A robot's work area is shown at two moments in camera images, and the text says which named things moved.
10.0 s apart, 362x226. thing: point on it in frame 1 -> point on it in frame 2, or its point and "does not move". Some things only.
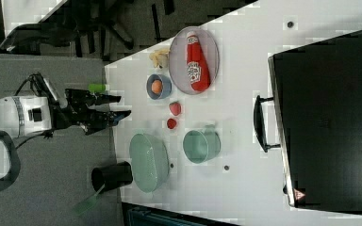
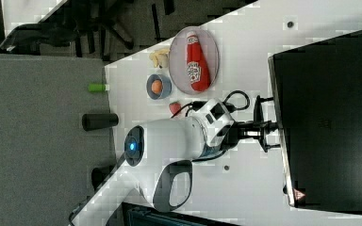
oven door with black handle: [282, 121] does not move
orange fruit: [156, 87] does not move
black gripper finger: [107, 99] -> [272, 126]
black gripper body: [77, 109] -> [257, 128]
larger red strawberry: [175, 107] does not move
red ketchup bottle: [197, 68] does not move
